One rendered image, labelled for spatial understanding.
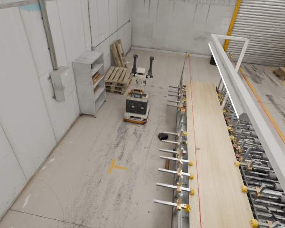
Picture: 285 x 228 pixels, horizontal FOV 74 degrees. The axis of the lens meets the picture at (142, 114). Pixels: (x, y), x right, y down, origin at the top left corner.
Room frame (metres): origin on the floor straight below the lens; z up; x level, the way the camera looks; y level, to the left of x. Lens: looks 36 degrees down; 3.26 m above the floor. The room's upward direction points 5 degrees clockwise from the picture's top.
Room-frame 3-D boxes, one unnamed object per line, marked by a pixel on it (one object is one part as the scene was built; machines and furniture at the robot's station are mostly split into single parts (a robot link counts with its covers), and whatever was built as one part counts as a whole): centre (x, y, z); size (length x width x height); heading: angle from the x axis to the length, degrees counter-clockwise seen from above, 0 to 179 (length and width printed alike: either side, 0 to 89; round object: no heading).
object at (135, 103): (4.25, 0.16, 0.59); 0.55 x 0.34 x 0.83; 82
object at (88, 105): (4.62, 1.45, 0.78); 0.90 x 0.45 x 1.55; 173
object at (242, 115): (2.54, -1.04, 2.34); 2.40 x 0.12 x 0.08; 173
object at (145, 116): (4.34, 0.15, 0.16); 0.67 x 0.64 x 0.25; 172
